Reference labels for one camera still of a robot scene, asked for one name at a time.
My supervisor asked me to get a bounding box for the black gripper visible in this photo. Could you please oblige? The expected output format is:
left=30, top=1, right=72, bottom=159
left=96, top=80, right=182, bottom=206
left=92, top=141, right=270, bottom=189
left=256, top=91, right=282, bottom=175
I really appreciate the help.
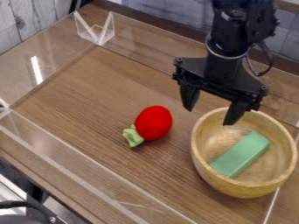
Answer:
left=172, top=56, right=268, bottom=125

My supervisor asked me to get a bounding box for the brown wooden bowl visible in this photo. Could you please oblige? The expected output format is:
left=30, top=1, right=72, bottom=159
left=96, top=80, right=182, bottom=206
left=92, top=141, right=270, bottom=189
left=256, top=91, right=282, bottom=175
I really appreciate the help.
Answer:
left=190, top=108, right=297, bottom=199

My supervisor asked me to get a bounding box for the green rectangular block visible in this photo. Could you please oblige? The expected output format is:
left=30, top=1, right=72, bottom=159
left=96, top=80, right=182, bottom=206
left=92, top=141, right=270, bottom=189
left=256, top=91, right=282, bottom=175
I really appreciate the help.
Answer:
left=209, top=131, right=269, bottom=179

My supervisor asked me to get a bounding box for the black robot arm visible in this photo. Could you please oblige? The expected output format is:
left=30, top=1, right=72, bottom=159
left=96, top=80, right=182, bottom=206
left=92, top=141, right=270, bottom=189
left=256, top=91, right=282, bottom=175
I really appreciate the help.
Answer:
left=172, top=0, right=278, bottom=125

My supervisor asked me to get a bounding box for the red plush strawberry toy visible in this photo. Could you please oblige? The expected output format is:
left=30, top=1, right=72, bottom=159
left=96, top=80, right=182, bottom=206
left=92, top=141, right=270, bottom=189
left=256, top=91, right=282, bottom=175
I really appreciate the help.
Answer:
left=122, top=105, right=173, bottom=147

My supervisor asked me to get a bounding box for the clear acrylic enclosure wall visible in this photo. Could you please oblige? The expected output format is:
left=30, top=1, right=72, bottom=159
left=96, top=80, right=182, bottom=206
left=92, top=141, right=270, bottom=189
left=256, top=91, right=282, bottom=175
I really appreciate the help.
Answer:
left=0, top=17, right=299, bottom=224

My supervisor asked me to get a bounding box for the black metal bracket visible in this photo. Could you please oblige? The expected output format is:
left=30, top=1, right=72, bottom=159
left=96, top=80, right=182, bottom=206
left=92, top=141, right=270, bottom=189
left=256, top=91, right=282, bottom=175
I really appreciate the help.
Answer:
left=25, top=195, right=68, bottom=224

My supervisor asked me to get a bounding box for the black cable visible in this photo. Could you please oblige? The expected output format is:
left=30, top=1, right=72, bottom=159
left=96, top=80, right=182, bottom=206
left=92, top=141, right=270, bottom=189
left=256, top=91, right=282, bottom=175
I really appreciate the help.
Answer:
left=0, top=200, right=29, bottom=217

